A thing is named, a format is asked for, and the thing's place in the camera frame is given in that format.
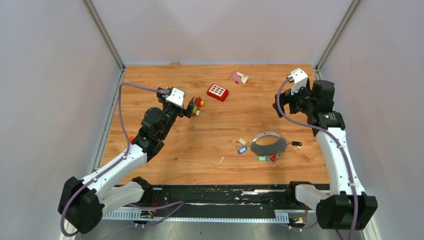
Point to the red window toy brick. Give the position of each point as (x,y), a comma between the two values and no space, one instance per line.
(217,92)

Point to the pink picture toy block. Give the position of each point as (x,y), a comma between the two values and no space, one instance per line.
(239,78)

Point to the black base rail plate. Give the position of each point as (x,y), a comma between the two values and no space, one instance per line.
(231,203)

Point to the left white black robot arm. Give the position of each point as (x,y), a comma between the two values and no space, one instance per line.
(84,202)

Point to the small silver key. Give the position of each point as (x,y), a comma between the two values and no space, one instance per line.
(297,144)

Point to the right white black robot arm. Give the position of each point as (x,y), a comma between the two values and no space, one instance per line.
(347,206)

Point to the left aluminium frame post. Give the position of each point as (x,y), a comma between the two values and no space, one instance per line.
(97,20)

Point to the colourful toy brick car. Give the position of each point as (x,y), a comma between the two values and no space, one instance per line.
(198,103)

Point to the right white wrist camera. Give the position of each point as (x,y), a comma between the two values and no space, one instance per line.
(299,78)

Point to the aluminium frame post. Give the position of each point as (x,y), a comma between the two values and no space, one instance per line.
(349,13)
(97,20)

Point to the large clear keyring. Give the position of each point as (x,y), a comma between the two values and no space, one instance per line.
(268,149)

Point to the right aluminium frame post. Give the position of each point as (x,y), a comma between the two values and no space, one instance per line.
(349,13)

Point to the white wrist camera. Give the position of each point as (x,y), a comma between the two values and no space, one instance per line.
(176,96)
(299,78)

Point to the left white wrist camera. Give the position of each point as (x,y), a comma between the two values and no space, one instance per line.
(176,96)

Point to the bunch of coloured keys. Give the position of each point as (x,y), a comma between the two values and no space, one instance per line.
(246,145)

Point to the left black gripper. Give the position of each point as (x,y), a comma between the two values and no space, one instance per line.
(188,112)

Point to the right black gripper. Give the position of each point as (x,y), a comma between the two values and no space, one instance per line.
(286,97)

